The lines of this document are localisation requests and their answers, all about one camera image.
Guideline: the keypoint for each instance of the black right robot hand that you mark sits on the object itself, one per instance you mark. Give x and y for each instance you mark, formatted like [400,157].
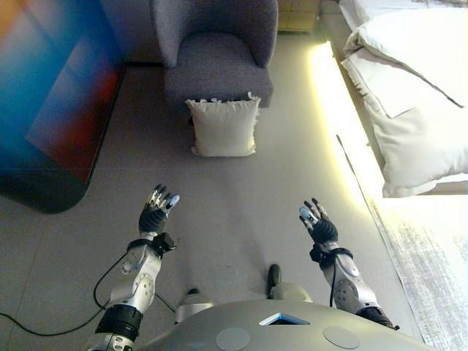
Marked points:
[321,228]

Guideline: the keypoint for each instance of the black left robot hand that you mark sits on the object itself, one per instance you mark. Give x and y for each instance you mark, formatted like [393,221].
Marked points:
[151,219]

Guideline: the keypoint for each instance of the white fringed cushion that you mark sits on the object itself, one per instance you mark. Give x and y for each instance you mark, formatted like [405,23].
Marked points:
[223,128]

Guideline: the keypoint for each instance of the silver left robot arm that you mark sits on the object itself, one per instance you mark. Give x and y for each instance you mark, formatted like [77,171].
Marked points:
[142,285]

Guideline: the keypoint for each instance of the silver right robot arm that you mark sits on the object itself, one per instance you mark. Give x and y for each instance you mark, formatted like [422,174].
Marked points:
[347,285]

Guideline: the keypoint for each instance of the silver right robot leg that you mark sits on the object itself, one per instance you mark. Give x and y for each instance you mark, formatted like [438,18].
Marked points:
[289,290]

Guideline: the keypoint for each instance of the grey robot torso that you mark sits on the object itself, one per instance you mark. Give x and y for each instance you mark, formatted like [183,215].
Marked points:
[292,336]

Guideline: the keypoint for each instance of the grey patterned rug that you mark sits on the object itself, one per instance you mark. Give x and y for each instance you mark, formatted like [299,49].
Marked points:
[431,274]

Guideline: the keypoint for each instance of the glossy dark cabinet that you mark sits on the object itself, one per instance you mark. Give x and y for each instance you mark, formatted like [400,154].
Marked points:
[47,109]

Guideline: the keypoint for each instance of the grey fabric armchair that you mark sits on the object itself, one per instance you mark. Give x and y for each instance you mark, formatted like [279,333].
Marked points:
[219,62]

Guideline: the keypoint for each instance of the beige upholstered bed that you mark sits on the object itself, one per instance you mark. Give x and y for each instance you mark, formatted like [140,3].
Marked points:
[334,25]

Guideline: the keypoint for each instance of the white duvet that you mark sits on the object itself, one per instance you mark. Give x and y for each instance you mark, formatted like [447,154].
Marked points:
[402,40]

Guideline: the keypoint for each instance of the light wooden nightstand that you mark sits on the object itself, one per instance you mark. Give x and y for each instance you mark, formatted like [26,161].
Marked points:
[296,14]

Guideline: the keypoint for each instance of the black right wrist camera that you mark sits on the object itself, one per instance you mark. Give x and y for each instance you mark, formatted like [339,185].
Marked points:
[317,253]

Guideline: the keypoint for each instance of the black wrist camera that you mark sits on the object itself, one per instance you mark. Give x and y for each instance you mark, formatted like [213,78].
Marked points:
[317,253]
[165,243]

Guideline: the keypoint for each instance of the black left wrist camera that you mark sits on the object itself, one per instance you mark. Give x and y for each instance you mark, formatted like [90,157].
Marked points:
[165,243]

